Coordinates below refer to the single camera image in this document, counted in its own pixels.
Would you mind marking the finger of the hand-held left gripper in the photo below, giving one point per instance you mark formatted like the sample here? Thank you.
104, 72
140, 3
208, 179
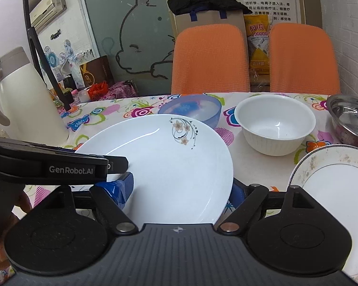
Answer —
117, 164

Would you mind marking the white gold-rimmed plate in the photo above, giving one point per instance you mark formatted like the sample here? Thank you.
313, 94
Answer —
340, 190

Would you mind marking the white ribbed bowl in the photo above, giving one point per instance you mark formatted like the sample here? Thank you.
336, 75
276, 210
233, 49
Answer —
274, 122

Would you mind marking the stainless steel bowl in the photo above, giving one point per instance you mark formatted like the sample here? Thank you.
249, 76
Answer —
352, 119

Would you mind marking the red plastic bag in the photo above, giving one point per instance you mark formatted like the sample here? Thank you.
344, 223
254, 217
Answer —
97, 91

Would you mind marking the white thermos jug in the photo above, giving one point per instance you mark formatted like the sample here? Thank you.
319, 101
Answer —
26, 101

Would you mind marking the yellow packet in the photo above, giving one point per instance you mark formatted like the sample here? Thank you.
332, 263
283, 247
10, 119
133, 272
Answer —
258, 44

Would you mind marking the frosted glass door cat drawing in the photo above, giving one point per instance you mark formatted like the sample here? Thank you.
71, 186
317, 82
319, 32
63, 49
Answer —
113, 26

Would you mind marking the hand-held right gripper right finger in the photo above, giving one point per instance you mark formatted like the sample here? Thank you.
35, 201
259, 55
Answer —
239, 193

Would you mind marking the orange chair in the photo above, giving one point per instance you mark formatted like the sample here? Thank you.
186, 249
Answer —
304, 59
210, 59

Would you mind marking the white air conditioner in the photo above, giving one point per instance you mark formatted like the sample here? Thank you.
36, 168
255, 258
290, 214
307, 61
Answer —
46, 10

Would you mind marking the blue translucent bowl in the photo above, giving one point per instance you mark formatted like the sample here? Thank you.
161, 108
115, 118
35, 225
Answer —
194, 110

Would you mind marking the large white floral plate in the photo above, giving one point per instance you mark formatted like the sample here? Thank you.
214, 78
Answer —
173, 169

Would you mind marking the black cloth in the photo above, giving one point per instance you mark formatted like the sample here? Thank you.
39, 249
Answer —
205, 1

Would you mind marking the cardboard box with dark cloth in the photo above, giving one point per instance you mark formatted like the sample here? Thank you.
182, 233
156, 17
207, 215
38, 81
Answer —
208, 18

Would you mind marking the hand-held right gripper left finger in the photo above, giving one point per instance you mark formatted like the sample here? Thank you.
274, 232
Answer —
117, 192

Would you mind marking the brown gift bag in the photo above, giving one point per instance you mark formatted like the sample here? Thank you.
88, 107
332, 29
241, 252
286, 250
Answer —
97, 71

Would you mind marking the purple floral cloth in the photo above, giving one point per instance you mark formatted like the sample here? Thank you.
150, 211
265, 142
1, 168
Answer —
122, 89

